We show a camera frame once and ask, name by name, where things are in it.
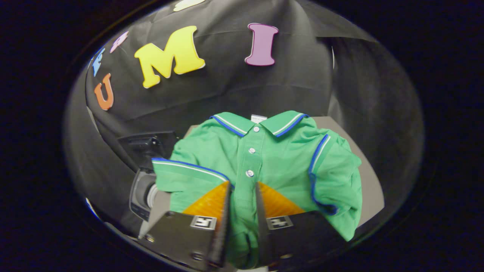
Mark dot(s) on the dark washing machine lid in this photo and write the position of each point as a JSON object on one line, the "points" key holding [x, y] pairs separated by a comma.
{"points": [[147, 145]]}

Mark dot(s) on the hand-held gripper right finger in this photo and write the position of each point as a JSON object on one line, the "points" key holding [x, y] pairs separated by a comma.
{"points": [[261, 230]]}

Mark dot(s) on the green polo shirt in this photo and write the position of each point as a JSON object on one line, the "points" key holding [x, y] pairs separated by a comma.
{"points": [[276, 158]]}

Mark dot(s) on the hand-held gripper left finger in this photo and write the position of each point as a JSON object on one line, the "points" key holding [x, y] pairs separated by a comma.
{"points": [[221, 230]]}

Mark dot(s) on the grey cabinet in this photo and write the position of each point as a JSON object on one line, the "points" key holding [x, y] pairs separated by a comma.
{"points": [[370, 189]]}

